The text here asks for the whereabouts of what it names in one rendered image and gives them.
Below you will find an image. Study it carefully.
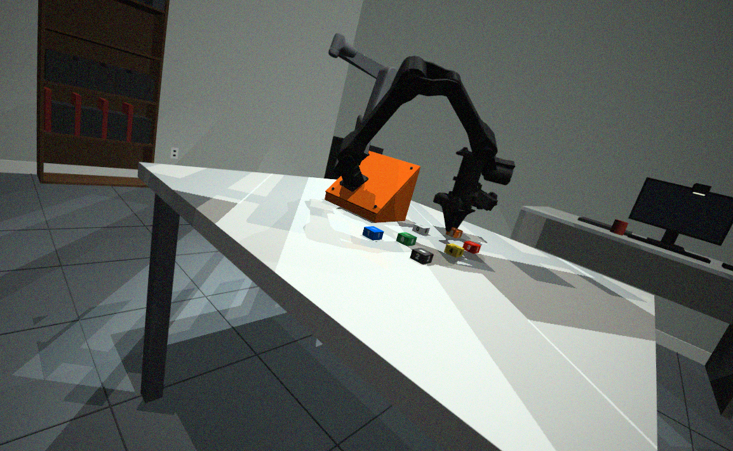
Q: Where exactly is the yellow block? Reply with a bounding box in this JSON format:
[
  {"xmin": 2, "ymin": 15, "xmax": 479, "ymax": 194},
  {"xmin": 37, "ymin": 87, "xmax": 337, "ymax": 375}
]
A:
[{"xmin": 444, "ymin": 243, "xmax": 465, "ymax": 258}]

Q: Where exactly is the green block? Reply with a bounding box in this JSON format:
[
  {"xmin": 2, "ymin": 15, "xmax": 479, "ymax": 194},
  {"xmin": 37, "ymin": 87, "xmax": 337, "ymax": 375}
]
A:
[{"xmin": 396, "ymin": 232, "xmax": 417, "ymax": 246}]

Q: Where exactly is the blue block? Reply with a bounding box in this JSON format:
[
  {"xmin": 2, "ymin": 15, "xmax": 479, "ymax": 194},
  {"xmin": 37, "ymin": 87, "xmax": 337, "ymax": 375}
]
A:
[{"xmin": 362, "ymin": 226, "xmax": 384, "ymax": 240}]

